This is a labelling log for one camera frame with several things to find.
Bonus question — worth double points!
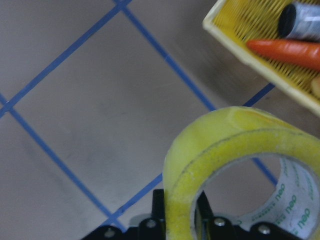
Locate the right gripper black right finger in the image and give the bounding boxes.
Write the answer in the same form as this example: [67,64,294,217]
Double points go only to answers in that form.
[194,191,214,240]

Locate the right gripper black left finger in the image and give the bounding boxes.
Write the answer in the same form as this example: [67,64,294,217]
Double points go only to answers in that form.
[151,189,166,240]

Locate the yellow toy croissant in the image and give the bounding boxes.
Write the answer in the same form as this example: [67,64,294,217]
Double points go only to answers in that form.
[310,76,320,98]

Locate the orange toy carrot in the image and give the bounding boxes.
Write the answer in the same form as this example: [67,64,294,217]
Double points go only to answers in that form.
[246,39,320,71]

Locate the yellow plastic basket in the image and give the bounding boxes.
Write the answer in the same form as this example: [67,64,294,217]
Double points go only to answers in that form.
[202,0,320,116]

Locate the grey and black cylinder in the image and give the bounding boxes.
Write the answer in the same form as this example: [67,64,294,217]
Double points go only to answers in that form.
[277,2,320,42]

